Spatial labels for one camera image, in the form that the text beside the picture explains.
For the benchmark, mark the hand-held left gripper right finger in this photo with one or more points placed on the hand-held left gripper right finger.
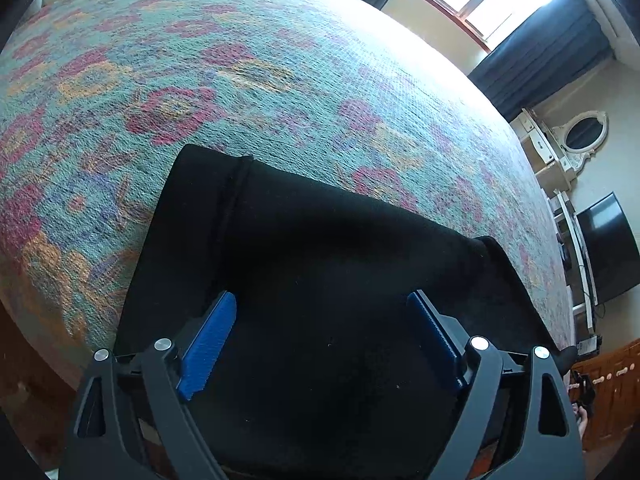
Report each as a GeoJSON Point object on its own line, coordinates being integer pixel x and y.
{"type": "Point", "coordinates": [435, 330]}

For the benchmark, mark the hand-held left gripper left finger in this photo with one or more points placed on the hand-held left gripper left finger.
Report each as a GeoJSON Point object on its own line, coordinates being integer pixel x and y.
{"type": "Point", "coordinates": [210, 340]}

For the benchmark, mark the black pants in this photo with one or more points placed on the black pants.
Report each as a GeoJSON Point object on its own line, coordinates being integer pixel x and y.
{"type": "Point", "coordinates": [325, 260]}

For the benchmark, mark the white television shelf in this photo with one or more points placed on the white television shelf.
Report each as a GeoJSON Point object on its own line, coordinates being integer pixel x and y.
{"type": "Point", "coordinates": [575, 240]}

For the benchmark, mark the wooden cabinet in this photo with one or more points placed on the wooden cabinet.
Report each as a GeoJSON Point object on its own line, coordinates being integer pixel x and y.
{"type": "Point", "coordinates": [615, 395]}

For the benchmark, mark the black television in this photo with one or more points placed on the black television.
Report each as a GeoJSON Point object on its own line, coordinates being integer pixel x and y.
{"type": "Point", "coordinates": [610, 250]}

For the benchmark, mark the white dresser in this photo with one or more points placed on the white dresser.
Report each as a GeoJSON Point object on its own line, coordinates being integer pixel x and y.
{"type": "Point", "coordinates": [537, 145]}

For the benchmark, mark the white framed oval mirror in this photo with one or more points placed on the white framed oval mirror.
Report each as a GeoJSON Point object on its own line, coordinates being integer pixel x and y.
{"type": "Point", "coordinates": [582, 132]}

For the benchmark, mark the floral bedspread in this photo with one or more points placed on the floral bedspread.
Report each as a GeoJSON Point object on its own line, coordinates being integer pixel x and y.
{"type": "Point", "coordinates": [300, 85]}

